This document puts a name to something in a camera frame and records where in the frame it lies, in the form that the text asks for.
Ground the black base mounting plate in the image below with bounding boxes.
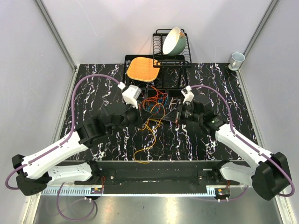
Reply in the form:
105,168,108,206
74,160,241,194

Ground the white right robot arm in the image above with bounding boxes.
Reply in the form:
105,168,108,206
163,101,292,201

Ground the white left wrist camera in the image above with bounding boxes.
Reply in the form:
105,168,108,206
122,85,142,109

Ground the white cable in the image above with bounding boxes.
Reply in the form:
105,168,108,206
168,97,182,112

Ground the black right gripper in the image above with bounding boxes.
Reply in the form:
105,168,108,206
163,101,203,125

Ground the black three-compartment tray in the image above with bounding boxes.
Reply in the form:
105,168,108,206
137,86,184,119

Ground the orange woven mat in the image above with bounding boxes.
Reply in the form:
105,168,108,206
127,57,160,83

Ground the black flat drip tray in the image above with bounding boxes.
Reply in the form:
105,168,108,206
122,55,189,89

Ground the black wire dish rack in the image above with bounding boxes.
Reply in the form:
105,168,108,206
152,27,192,68

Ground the yellow cable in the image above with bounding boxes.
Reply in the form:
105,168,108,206
133,119,164,164

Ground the purple right arm hose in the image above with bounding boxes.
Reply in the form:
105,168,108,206
186,84,294,203

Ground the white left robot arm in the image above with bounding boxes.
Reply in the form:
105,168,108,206
12,103,152,196

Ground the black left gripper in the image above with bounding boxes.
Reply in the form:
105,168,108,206
109,99,153,136

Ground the green ceramic bowl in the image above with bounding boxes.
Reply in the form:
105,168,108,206
162,27,187,56

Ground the white mug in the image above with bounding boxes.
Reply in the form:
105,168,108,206
228,52,245,71

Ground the blue cable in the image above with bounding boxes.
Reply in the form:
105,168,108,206
149,93,169,112

